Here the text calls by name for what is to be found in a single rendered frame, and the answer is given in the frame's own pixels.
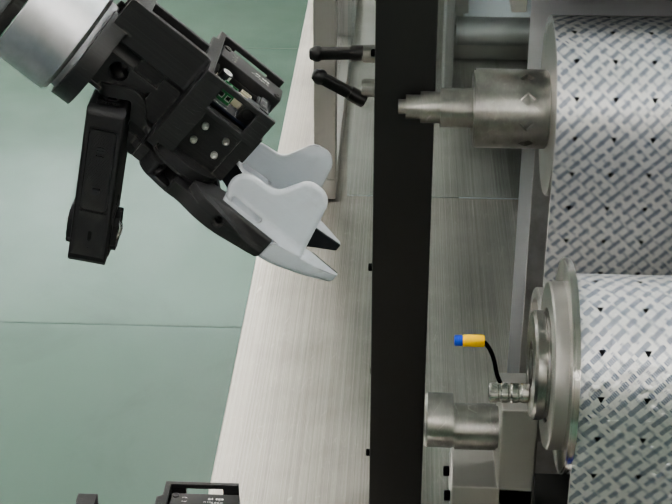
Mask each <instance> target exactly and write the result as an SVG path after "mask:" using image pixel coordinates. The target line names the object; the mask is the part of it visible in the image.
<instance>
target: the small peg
mask: <svg viewBox="0 0 672 504"><path fill-rule="evenodd" d="M488 400H489V401H490V402H495V403H497V402H501V403H508V402H511V403H518V402H521V403H528V402H529V400H530V386H529V384H528V383H521V384H519V383H511V384H509V383H508V382H501V383H498V382H490V383H489V384H488Z"/></svg>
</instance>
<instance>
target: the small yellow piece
mask: <svg viewBox="0 0 672 504"><path fill-rule="evenodd" d="M454 345H455V346H462V345H463V347H484V346H485V347H486V348H487V350H488V352H489V354H490V357H491V360H492V364H493V369H494V374H495V377H496V380H497V382H498V383H501V382H502V380H501V377H500V375H499V371H498V365H497V361H496V357H495V354H494V352H493V349H492V348H491V346H490V345H489V343H488V342H487V341H486V340H485V336H484V335H470V334H464V335H463V336H462V335H454Z"/></svg>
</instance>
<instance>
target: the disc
mask: <svg viewBox="0 0 672 504"><path fill-rule="evenodd" d="M555 281H563V282H564V285H565V288H566V293H567V299H568V309H569V323H570V388H569V405H568V416H567V425H566V432H565V438H564V442H563V446H562V448H561V449H560V450H552V452H553V458H554V463H555V467H556V470H557V472H558V473H559V474H561V475H566V474H567V473H568V472H569V471H570V469H571V466H572V462H573V458H574V453H575V447H576V439H577V431H578V420H579V406H580V386H581V322H580V303H579V292H578V283H577V276H576V271H575V267H574V264H573V261H572V260H571V259H570V258H569V257H563V258H562V259H561V260H560V262H559V265H558V268H557V272H556V277H555Z"/></svg>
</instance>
